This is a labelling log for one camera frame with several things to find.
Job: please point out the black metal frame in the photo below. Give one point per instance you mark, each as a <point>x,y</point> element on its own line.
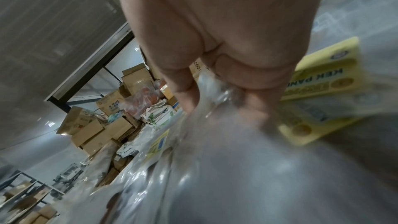
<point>93,64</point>

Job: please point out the cardboard box with checker pattern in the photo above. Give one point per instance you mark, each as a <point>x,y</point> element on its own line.
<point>196,67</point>

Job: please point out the grey metal shelf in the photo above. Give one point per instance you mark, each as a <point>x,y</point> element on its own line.
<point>29,180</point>

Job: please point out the heap of tilted cardboard boxes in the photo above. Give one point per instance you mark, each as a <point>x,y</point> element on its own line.
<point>90,134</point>

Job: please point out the stack of bagged red headbands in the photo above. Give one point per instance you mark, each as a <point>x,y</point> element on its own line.
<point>248,169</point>

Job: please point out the clear bags with labels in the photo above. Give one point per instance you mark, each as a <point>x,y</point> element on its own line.
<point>326,78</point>

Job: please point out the person's right hand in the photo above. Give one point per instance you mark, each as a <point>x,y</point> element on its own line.
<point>224,16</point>

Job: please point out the plain yellowish cardboard box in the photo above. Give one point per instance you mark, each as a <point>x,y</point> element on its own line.
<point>168,94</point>

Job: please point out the white sack with blue print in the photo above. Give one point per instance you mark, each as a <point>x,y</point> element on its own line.
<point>127,150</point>

